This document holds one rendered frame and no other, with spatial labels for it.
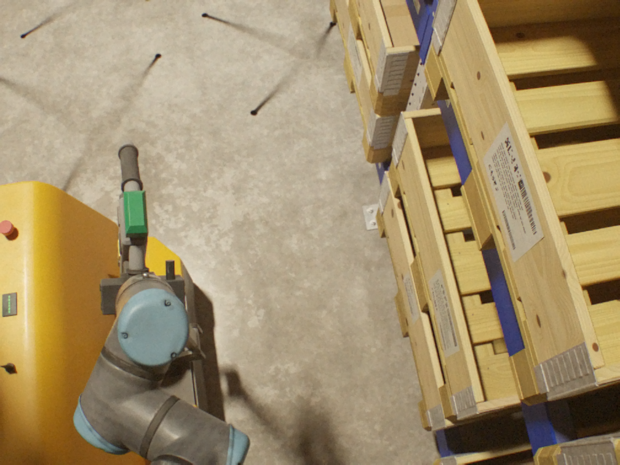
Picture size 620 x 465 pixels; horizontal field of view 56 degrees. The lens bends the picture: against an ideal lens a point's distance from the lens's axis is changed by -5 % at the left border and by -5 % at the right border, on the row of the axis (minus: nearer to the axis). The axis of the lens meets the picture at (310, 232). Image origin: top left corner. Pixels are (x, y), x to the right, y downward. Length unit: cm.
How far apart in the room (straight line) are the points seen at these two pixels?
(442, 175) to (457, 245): 22
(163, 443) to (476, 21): 87
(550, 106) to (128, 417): 101
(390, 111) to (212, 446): 150
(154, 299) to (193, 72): 227
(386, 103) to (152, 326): 140
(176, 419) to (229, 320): 167
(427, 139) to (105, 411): 129
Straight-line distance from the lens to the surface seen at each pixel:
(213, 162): 271
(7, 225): 174
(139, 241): 109
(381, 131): 216
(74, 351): 173
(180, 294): 99
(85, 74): 312
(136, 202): 108
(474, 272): 175
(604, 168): 133
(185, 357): 206
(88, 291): 185
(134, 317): 78
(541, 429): 133
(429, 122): 174
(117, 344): 81
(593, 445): 101
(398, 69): 188
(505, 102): 108
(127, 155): 124
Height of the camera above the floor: 237
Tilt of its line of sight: 69 degrees down
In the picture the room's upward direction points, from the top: 2 degrees clockwise
